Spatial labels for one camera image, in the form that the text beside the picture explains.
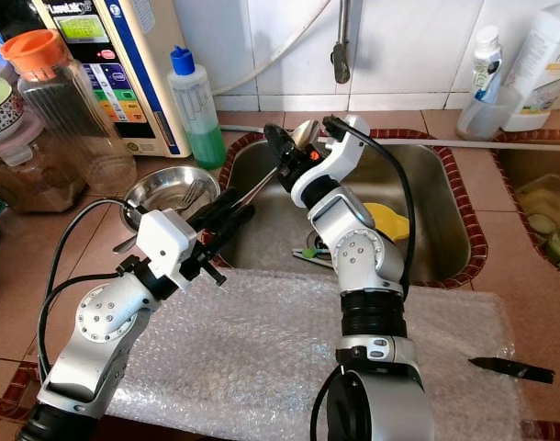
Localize blue white tube bottle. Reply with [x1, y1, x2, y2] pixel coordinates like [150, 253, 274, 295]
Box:
[473, 25, 503, 97]

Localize clear plastic cup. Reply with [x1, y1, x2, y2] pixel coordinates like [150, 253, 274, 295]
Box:
[454, 85, 506, 141]

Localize white wall hose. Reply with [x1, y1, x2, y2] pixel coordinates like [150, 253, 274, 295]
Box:
[211, 0, 334, 95]

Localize plastic jar brown contents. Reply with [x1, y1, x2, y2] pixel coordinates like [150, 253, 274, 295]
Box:
[0, 124, 88, 214]

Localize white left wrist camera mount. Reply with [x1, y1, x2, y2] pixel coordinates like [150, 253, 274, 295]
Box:
[136, 209, 196, 281]

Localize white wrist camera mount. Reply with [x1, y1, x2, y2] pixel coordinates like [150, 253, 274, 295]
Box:
[294, 115, 371, 208]
[136, 209, 196, 281]

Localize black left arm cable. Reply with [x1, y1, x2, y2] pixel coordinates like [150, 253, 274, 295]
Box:
[37, 198, 148, 382]

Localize yellow plastic cup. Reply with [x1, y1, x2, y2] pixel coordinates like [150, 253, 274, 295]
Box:
[363, 202, 411, 244]

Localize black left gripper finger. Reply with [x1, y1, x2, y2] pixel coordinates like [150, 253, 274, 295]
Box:
[190, 188, 240, 226]
[205, 202, 258, 254]

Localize clear plastic container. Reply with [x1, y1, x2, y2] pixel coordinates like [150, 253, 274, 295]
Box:
[517, 173, 560, 240]

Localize white green plastic utensil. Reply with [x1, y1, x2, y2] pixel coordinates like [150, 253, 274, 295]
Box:
[294, 248, 338, 270]

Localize steel spoon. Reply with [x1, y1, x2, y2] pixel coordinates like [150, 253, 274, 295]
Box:
[230, 119, 324, 212]

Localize white detergent bottle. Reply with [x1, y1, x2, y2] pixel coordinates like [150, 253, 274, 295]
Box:
[500, 0, 560, 132]

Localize small steel sink basin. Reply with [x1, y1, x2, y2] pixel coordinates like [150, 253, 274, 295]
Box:
[496, 147, 560, 277]

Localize steel bowl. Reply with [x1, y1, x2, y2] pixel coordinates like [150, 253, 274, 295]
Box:
[124, 165, 221, 232]

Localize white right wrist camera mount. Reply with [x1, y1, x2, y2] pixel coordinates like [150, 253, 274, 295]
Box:
[294, 115, 371, 208]

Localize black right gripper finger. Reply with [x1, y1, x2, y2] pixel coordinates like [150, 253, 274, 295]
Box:
[263, 124, 301, 171]

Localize bubble wrap sheet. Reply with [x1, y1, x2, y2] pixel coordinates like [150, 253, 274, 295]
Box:
[110, 268, 533, 441]

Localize black knife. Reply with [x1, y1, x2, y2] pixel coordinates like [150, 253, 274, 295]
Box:
[468, 357, 556, 385]

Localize green dish soap bottle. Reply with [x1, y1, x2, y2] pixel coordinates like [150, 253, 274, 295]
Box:
[168, 46, 228, 171]

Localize white water purifier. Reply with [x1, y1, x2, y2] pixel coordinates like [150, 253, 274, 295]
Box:
[41, 0, 194, 157]

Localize steel tap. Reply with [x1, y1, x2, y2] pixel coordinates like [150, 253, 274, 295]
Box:
[330, 0, 354, 85]

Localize steel fork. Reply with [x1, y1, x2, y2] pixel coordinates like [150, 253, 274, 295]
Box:
[113, 184, 196, 255]

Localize orange-lidded glass jar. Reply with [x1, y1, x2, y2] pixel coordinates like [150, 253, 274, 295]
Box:
[2, 29, 139, 196]

